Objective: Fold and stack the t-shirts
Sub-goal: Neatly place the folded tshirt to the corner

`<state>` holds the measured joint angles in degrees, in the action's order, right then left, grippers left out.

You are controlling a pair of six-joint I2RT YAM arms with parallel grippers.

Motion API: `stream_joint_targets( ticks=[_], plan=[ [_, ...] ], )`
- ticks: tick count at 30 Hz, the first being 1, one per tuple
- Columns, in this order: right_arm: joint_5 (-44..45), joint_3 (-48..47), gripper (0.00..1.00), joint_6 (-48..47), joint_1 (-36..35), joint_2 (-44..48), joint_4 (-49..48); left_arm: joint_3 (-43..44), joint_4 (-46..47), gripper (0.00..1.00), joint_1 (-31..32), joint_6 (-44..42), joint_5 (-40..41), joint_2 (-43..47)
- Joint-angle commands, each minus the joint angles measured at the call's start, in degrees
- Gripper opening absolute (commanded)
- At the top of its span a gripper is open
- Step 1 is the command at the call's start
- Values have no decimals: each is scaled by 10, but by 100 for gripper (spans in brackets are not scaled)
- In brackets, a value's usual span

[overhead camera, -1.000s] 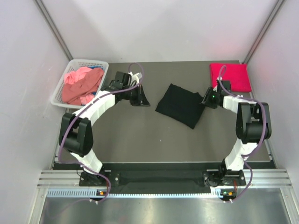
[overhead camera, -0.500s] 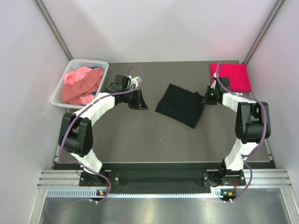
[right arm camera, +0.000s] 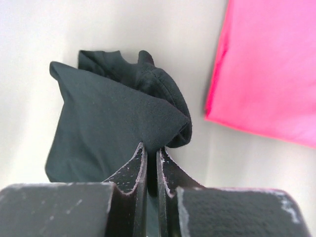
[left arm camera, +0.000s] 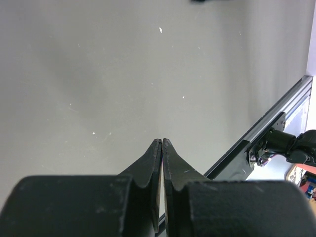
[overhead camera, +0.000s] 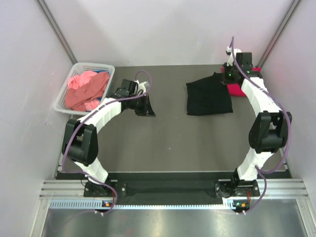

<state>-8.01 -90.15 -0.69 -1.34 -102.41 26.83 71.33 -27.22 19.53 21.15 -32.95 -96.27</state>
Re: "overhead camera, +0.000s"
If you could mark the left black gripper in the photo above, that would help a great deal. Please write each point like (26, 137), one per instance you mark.
(146, 109)

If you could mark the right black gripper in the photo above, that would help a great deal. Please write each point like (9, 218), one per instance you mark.
(224, 79)

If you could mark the black t shirt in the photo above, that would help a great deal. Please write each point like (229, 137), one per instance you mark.
(208, 96)

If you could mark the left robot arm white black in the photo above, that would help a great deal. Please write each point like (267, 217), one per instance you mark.
(80, 143)

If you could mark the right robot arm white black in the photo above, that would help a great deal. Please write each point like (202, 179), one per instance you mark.
(267, 135)

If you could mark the folded red t shirt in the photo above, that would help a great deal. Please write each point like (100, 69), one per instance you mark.
(234, 89)

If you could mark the white plastic laundry basket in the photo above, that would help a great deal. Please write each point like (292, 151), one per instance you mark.
(78, 69)

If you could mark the crumpled pink t shirt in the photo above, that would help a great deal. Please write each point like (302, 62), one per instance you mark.
(84, 89)

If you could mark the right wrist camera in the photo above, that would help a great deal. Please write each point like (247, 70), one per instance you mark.
(244, 59)

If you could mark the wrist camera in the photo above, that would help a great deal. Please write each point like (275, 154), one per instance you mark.
(129, 88)
(244, 59)

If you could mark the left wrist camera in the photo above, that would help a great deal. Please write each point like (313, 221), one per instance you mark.
(129, 88)

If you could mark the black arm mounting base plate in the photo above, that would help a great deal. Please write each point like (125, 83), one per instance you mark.
(167, 187)

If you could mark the perforated grey cable duct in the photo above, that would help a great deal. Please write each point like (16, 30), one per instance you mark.
(99, 204)

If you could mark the aluminium frame rail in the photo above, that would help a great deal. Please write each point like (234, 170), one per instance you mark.
(276, 189)

